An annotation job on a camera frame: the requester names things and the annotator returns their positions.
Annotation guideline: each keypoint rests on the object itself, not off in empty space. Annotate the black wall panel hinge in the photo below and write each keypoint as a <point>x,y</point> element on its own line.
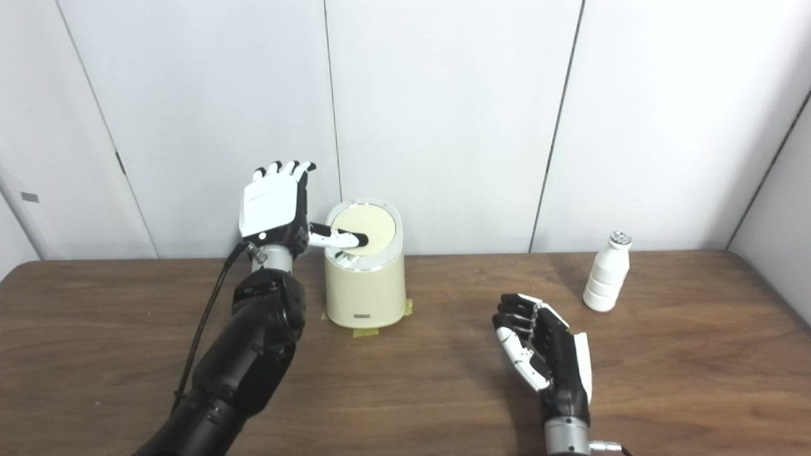
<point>120,163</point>

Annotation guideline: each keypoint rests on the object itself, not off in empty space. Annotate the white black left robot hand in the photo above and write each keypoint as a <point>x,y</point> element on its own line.
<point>269,206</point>

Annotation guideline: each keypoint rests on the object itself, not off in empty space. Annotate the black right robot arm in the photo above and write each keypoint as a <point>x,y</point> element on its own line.
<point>566,440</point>

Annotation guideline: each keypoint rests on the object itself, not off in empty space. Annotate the small white plastic bottle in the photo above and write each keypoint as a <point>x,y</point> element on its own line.
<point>607,278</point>

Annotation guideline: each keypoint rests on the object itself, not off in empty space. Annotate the small grey wall label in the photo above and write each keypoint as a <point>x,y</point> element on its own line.
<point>29,197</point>

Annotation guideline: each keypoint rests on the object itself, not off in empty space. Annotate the cream-colored bin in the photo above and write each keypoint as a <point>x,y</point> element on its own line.
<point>364,294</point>

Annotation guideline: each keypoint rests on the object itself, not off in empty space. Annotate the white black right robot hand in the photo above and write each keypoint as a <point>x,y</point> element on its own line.
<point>561,367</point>

